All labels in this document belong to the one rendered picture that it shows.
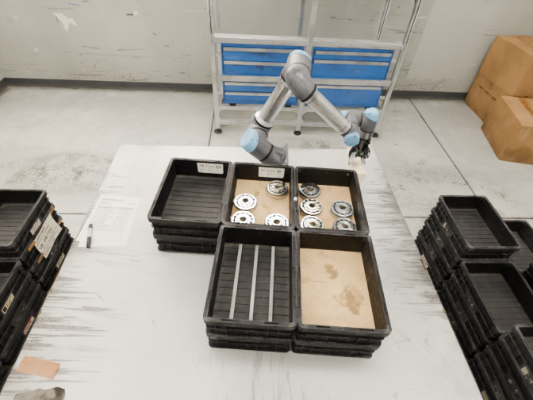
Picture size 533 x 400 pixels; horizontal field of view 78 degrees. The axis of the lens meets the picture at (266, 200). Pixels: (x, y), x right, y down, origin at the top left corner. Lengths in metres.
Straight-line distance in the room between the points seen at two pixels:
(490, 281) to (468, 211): 0.44
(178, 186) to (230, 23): 2.59
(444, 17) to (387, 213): 2.95
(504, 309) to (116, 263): 1.93
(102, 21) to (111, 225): 2.87
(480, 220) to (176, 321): 1.85
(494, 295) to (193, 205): 1.66
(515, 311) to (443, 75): 3.16
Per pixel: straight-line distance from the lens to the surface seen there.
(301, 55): 1.62
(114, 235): 1.68
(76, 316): 1.50
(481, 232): 2.32
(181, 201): 1.57
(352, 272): 1.36
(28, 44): 4.69
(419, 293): 1.58
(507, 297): 2.24
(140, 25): 4.11
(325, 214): 1.53
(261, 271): 1.30
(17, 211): 2.35
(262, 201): 1.54
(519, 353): 1.88
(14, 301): 2.09
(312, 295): 1.27
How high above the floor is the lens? 1.93
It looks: 45 degrees down
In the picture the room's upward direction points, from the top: 4 degrees clockwise
